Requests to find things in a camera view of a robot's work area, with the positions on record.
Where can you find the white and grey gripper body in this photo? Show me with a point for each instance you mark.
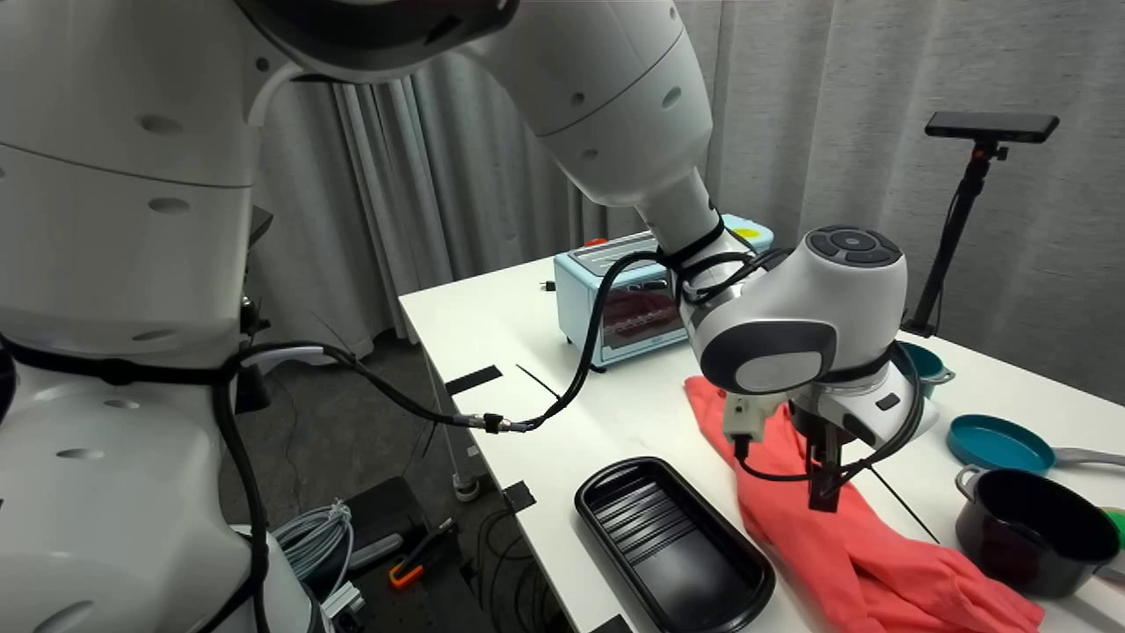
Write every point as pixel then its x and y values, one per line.
pixel 882 408

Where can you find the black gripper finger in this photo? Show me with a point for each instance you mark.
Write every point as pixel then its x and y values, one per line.
pixel 824 469

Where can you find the orange towel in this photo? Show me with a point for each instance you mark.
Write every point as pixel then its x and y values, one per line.
pixel 851 566

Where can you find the black rectangular tray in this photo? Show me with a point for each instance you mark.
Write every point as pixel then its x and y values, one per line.
pixel 669 548

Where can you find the black cooking pot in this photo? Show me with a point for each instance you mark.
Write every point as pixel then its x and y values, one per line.
pixel 1030 532

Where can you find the light blue toaster oven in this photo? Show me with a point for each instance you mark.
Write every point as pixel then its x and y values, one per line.
pixel 639 313

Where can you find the teal pot with handles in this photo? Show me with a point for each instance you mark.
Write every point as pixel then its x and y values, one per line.
pixel 930 368

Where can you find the orange handled tool on floor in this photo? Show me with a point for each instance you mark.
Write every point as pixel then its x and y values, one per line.
pixel 419 557

